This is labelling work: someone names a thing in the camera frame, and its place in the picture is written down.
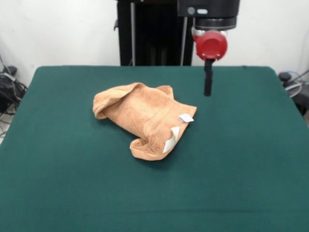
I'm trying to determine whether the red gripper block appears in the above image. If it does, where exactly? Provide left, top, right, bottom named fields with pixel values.
left=192, top=28, right=228, bottom=97

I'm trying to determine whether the tan terry towel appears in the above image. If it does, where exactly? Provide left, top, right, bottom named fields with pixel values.
left=92, top=82, right=197, bottom=161

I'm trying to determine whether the black equipment stand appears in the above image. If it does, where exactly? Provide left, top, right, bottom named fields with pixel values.
left=293, top=84, right=309, bottom=116

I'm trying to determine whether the dark green table cloth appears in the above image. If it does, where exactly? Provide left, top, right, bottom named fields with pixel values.
left=0, top=65, right=309, bottom=232

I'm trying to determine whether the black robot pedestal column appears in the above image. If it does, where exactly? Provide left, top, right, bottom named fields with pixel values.
left=112, top=0, right=201, bottom=66

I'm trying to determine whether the black cable tangle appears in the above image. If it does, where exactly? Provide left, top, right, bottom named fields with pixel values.
left=0, top=72, right=28, bottom=116

